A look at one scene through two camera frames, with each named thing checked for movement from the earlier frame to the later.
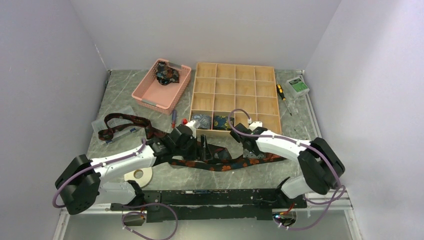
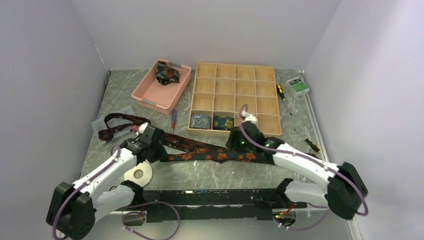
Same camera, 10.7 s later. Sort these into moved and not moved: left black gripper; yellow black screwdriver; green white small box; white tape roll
Moved: left black gripper
Not moved: yellow black screwdriver; green white small box; white tape roll
